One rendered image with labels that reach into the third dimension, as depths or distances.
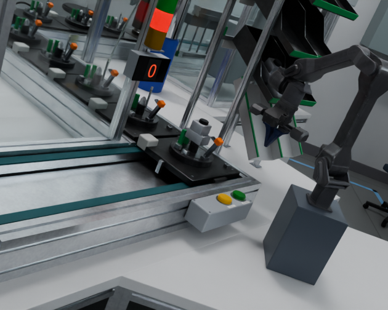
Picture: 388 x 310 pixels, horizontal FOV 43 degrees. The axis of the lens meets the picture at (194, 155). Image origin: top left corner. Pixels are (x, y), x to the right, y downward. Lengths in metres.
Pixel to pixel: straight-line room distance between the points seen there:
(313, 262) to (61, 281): 0.65
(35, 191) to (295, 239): 0.65
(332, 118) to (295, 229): 4.33
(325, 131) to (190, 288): 4.58
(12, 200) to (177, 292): 0.41
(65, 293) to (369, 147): 5.01
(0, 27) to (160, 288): 0.66
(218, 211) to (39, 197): 0.45
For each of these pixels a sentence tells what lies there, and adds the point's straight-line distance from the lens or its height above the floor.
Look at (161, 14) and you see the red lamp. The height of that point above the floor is 1.35.
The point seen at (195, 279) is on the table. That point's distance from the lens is 1.18.
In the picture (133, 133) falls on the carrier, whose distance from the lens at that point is 1.52.
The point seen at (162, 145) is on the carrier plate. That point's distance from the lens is 1.52.
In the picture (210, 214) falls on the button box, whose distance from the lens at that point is 1.25.
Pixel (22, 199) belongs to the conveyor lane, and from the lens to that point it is 1.15.
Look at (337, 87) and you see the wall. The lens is 5.50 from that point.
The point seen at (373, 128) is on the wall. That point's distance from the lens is 5.72.
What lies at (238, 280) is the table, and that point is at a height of 0.86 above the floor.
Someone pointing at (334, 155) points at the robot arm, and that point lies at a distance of 1.28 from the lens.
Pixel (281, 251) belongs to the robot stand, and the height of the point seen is 0.92.
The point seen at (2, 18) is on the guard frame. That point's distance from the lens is 0.69.
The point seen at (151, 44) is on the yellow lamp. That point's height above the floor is 1.27.
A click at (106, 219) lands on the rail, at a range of 1.08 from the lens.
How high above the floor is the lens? 1.52
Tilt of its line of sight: 21 degrees down
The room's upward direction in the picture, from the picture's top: 22 degrees clockwise
